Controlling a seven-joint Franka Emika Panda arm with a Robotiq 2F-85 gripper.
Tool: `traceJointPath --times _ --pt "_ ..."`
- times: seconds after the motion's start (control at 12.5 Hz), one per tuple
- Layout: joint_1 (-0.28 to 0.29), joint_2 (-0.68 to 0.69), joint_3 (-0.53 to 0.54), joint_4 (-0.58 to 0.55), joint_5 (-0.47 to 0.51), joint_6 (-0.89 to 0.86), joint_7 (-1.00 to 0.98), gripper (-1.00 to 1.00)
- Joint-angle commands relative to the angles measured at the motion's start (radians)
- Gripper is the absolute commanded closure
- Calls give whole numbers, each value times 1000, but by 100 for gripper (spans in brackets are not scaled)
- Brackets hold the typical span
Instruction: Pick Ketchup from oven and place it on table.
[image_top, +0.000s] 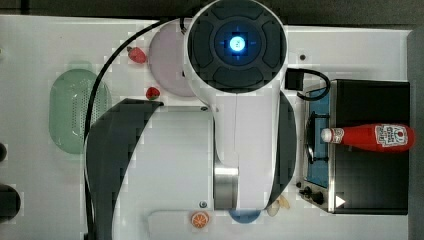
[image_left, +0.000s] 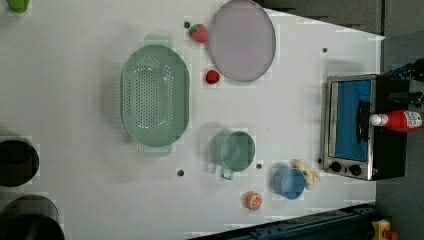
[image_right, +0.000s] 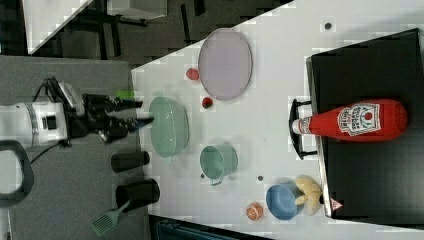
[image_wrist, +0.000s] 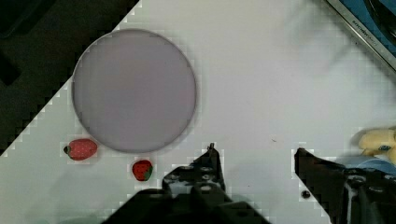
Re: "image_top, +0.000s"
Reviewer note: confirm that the red plush ketchup bottle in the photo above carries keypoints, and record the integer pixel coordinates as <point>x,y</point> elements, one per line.
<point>381,137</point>

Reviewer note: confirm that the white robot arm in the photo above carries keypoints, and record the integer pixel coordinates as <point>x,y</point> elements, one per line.
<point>230,152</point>

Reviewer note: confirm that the black toaster oven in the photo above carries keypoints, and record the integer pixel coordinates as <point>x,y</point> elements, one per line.
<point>342,179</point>

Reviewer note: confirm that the small plush strawberry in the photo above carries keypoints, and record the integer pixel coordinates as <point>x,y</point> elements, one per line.
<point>152,93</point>

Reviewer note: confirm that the lilac round plate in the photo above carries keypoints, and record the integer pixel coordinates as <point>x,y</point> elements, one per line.
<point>165,59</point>

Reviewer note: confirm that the black power adapter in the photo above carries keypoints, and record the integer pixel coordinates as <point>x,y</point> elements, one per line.
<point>294,78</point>

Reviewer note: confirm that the orange slice toy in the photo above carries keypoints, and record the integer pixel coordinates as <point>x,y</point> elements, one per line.
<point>200,219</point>

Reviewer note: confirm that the blue cup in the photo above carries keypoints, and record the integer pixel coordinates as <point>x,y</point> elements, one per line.
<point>244,216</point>

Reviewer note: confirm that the large plush strawberry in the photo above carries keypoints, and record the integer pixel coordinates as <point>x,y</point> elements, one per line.
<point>136,55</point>

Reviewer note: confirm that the plush peeled banana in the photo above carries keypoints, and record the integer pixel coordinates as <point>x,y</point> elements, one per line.
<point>280,202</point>

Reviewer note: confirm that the green perforated colander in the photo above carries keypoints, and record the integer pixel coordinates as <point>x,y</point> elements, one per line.
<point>69,99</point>

